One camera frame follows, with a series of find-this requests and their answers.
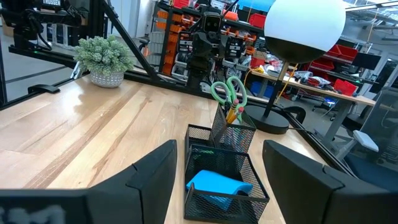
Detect blue sticky note pad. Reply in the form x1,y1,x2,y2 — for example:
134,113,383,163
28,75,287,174
185,169,254,212

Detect black aluminium table frame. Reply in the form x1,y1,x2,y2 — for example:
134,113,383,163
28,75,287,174
0,0,355,175

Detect shelf rack with orange bins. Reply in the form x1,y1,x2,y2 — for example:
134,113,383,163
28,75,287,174
154,0,265,78

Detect red storage bin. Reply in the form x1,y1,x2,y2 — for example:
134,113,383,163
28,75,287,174
323,44,359,62
248,12,267,28
334,78,358,96

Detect yellow floor cable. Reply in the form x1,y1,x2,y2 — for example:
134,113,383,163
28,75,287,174
275,63,299,100

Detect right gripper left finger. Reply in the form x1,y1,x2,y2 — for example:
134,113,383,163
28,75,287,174
0,139,177,224

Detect artificial green potted plant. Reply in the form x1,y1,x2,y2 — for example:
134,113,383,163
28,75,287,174
73,34,135,88

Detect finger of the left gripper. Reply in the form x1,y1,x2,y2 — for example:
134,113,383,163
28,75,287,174
192,32,206,60
205,32,219,60

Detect blue storage bin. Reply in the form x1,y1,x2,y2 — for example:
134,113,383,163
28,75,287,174
250,81,275,99

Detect blue office chair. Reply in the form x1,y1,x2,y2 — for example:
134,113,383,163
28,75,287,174
335,86,398,190

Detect yellow pencil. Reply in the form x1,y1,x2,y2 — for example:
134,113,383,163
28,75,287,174
231,106,246,125

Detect black curved clamp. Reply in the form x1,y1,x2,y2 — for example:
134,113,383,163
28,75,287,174
282,105,307,124

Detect green-handled scissors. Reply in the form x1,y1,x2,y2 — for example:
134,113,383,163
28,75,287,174
210,76,249,110

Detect white globe table lamp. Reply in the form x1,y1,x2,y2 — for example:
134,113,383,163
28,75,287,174
244,0,346,135

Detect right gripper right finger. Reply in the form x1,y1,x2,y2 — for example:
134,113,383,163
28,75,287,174
262,139,398,224

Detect orange pencil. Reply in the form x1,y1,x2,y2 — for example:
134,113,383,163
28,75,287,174
226,98,240,124

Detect black mesh desk organizer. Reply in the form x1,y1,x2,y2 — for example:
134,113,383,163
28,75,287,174
183,104,271,224

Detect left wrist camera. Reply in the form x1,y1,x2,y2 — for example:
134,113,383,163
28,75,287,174
203,12,223,32

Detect background desk with grey legs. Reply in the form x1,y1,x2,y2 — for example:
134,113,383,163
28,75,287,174
248,70,379,147

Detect black table edge bracket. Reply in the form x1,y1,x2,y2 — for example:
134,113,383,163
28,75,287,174
27,84,60,95

